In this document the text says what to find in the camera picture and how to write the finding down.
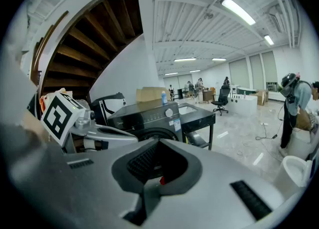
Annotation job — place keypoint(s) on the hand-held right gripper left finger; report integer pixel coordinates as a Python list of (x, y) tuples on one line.
[(87, 193)]

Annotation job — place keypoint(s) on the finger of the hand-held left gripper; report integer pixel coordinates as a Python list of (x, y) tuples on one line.
[(117, 140)]

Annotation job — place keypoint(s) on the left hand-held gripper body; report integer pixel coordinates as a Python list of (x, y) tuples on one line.
[(59, 118)]

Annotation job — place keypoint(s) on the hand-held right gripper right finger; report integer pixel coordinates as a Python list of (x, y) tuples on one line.
[(211, 205)]

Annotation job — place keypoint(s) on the dark grey washing machine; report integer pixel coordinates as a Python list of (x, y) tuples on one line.
[(139, 115)]

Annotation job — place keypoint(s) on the person's left forearm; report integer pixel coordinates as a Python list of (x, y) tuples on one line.
[(32, 125)]

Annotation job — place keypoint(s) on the orange and white box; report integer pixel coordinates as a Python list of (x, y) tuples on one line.
[(46, 98)]

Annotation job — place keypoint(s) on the brown cardboard box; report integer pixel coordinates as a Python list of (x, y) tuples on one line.
[(149, 94)]

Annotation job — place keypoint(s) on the blue plastic bottle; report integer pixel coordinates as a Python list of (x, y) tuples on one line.
[(164, 98)]

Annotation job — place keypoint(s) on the wooden spiral staircase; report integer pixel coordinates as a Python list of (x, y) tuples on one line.
[(94, 43)]

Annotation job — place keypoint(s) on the black metal table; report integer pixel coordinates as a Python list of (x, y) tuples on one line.
[(197, 118)]

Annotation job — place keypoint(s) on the white plastic device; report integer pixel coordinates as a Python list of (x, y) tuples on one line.
[(291, 173)]

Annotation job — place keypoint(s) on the ceiling light panel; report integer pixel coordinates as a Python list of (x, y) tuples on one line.
[(185, 59), (171, 73), (238, 11), (195, 71), (269, 40), (219, 59)]

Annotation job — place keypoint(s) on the brown wooden desk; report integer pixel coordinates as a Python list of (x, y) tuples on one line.
[(208, 95)]

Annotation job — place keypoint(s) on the white counter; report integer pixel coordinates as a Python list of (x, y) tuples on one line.
[(243, 105)]

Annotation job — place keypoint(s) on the white toilet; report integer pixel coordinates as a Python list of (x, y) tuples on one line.
[(299, 145)]

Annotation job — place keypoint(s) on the black office chair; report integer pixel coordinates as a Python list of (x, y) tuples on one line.
[(223, 98)]

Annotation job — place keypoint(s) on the grey roller blind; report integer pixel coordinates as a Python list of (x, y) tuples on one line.
[(269, 67), (239, 73), (256, 72)]

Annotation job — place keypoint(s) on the ceiling air conditioner unit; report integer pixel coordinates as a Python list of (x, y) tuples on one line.
[(276, 18)]

